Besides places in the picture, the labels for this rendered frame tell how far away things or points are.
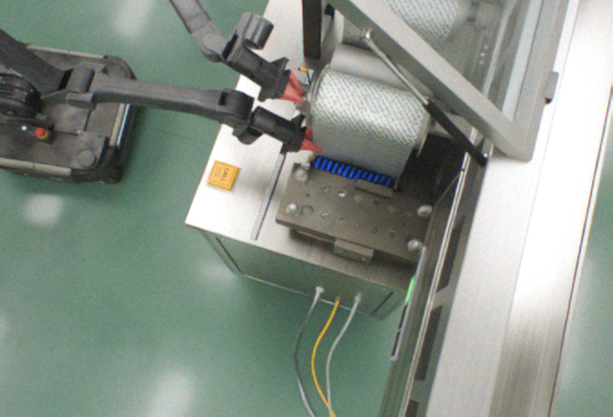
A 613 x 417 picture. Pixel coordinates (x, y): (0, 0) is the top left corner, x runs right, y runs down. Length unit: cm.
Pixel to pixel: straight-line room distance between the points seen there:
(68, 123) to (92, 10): 74
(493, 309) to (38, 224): 225
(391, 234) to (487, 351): 70
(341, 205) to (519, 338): 61
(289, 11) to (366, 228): 76
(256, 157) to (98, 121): 105
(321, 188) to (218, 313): 113
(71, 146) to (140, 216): 40
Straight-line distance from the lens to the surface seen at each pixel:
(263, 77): 137
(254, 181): 173
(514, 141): 95
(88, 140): 258
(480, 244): 93
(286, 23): 193
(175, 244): 266
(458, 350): 90
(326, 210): 156
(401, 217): 157
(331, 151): 155
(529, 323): 116
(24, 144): 272
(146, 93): 152
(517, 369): 115
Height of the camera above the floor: 254
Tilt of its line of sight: 73 degrees down
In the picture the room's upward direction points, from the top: 3 degrees counter-clockwise
